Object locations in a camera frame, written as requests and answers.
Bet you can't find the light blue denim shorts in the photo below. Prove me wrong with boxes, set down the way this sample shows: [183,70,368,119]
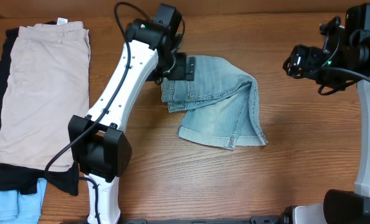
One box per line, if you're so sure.
[161,55,268,150]

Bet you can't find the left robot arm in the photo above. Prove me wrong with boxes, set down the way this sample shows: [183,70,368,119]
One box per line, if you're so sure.
[68,4,195,223]

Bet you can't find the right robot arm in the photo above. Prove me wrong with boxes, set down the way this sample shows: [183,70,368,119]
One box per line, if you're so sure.
[277,3,370,223]

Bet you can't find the beige folded shorts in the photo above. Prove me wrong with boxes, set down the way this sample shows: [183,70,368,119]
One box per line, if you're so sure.
[0,21,90,170]

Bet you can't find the black garment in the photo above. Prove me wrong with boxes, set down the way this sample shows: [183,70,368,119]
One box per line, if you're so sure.
[0,20,80,210]

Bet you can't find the light blue cloth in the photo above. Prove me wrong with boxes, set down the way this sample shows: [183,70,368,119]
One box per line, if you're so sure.
[0,178,47,224]

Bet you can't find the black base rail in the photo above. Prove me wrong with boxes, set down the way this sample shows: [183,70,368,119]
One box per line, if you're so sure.
[117,215,292,224]

